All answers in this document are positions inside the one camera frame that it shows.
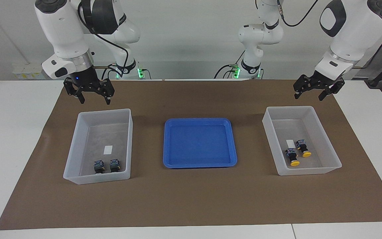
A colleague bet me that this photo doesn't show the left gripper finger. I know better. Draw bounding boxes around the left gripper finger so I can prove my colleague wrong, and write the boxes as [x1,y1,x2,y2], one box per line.
[318,81,345,102]
[293,75,312,100]

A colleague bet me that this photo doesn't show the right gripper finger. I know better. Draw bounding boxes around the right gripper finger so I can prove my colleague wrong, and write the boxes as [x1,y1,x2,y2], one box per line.
[98,80,115,105]
[64,78,85,104]

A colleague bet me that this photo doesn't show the yellow push button switch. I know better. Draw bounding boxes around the yellow push button switch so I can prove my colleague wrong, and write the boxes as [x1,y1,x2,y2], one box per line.
[295,139,312,158]
[285,148,300,167]

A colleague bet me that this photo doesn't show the translucent white plastic box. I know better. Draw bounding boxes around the translucent white plastic box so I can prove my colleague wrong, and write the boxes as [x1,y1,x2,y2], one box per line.
[63,109,134,185]
[262,106,343,176]

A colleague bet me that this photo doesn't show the blue plastic tray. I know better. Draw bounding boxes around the blue plastic tray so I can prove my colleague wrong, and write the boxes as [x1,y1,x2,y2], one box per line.
[163,118,238,169]

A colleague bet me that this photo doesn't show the brown table mat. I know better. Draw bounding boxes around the brown table mat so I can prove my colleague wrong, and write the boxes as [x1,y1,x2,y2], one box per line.
[0,79,382,230]

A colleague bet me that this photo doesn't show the black arm base cable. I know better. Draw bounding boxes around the black arm base cable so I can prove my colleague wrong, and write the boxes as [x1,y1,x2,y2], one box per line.
[101,63,122,80]
[214,64,241,79]

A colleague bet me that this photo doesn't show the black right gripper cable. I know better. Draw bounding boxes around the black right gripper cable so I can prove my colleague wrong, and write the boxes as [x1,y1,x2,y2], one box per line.
[78,0,130,80]

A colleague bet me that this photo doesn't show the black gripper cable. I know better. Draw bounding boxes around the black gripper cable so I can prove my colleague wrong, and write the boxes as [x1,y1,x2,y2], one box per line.
[277,0,382,69]
[78,0,130,80]

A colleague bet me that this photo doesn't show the white wall socket boxes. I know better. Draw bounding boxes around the white wall socket boxes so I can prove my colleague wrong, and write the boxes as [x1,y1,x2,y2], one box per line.
[12,63,50,80]

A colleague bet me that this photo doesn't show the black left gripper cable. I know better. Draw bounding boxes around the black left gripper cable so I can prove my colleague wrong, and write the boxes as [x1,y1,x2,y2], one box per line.
[277,0,382,69]

